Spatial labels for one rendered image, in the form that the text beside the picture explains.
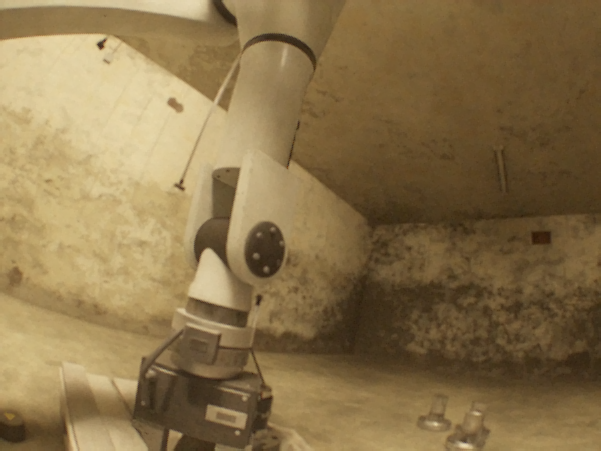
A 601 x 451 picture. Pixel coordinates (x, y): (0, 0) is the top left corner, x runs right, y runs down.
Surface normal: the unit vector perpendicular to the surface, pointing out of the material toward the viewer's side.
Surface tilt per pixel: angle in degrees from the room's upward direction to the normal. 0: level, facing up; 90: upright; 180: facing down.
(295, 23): 149
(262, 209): 90
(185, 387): 90
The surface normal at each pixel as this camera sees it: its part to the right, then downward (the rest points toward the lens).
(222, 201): 0.81, 0.00
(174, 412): 0.11, -0.28
